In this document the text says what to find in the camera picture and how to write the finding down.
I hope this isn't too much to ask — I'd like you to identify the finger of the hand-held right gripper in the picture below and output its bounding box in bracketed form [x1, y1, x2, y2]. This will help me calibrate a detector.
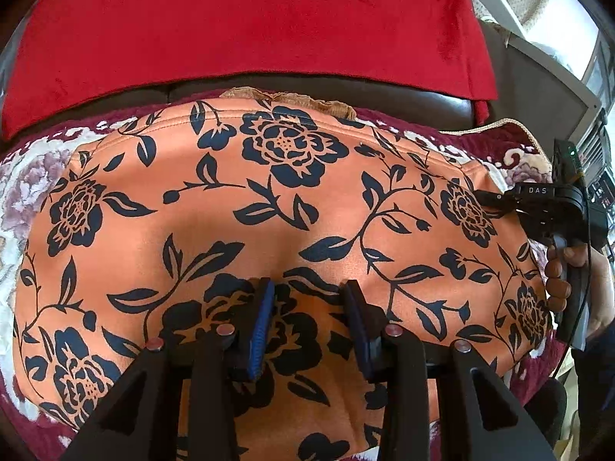
[475, 189, 522, 212]

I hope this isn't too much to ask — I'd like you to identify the orange floral garment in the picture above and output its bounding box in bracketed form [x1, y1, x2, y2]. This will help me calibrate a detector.
[13, 98, 553, 461]

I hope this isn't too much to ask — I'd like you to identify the beige lace cloth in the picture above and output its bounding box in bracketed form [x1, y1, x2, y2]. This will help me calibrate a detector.
[223, 87, 359, 121]

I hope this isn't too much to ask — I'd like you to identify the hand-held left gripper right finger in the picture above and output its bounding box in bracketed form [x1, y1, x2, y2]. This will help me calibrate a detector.
[342, 279, 553, 461]

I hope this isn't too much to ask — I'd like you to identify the person's right hand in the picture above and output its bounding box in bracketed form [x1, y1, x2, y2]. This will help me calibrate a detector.
[545, 245, 613, 334]

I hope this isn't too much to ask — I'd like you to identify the black electronic device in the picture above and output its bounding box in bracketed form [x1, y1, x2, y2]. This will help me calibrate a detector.
[574, 120, 615, 188]

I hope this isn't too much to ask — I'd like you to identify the red cloth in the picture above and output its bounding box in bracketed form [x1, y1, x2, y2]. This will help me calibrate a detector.
[0, 0, 498, 140]

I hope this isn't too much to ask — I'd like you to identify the maroon cream floral blanket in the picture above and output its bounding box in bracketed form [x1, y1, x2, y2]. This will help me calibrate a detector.
[0, 106, 577, 461]

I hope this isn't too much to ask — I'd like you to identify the dark cloth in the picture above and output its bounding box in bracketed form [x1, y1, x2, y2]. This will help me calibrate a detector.
[524, 336, 615, 443]

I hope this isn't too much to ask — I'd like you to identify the dark brown sofa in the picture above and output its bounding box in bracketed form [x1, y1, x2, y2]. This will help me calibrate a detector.
[163, 19, 558, 128]

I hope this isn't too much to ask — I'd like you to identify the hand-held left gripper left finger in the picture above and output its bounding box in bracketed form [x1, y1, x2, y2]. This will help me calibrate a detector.
[58, 276, 277, 461]

